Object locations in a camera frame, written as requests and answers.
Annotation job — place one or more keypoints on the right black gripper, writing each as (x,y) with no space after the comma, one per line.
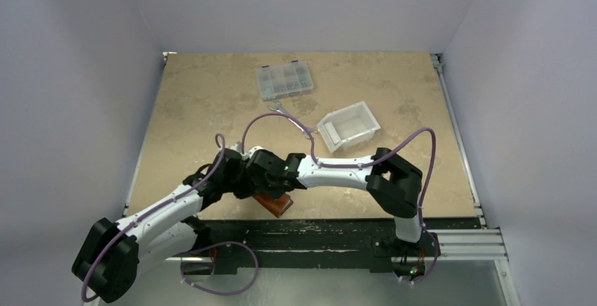
(269,186)

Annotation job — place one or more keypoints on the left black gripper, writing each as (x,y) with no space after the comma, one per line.
(245,192)

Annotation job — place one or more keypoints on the brown leather card holder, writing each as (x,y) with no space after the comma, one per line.
(276,207)

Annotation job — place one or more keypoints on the white plastic bin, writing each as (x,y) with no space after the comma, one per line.
(355,124)

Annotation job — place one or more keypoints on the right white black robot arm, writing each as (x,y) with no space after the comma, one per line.
(393,182)

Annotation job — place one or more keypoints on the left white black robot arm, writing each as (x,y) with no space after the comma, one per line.
(113,254)

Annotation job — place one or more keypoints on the white card in bin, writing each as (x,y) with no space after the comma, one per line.
(332,133)

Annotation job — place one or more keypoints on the silver open-end wrench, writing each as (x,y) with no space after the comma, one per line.
(276,106)

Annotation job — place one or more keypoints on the clear plastic screw organizer box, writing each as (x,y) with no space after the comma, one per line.
(280,81)

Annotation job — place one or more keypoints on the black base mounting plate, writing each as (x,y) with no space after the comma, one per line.
(363,243)

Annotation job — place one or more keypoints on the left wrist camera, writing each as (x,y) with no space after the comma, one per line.
(239,148)

